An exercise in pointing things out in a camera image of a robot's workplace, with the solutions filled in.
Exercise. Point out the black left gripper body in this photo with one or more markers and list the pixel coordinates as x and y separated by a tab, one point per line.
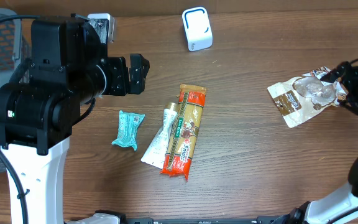
114	85

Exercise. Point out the teal snack bar wrapper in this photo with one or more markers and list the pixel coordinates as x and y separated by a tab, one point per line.
127	129

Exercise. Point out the beige resealable pouch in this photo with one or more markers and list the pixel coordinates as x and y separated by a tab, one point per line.
302	98

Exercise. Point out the orange spaghetti package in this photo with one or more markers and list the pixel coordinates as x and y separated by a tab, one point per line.
185	131

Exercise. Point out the white tube with gold cap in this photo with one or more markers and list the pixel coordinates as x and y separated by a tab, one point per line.
155	153

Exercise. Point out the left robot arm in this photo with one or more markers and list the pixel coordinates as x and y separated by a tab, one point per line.
40	104

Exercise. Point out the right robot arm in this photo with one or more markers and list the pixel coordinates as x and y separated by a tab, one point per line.
341	206

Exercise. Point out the white barcode scanner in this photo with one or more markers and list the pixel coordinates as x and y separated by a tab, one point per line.
197	28

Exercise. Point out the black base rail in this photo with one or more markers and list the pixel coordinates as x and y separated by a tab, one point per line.
258	220

